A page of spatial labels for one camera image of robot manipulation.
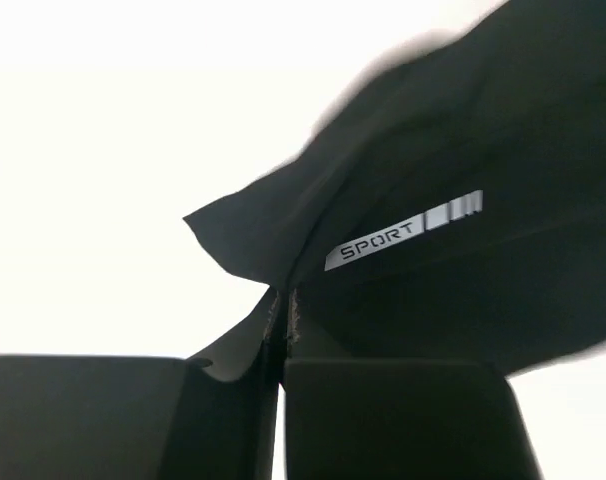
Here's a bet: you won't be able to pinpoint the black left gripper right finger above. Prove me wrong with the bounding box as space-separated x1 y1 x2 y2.
282 292 542 479

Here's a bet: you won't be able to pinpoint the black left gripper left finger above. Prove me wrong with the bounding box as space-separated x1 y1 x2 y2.
0 290 281 479

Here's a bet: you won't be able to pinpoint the black sport shorts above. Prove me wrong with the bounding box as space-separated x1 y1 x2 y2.
186 0 606 373

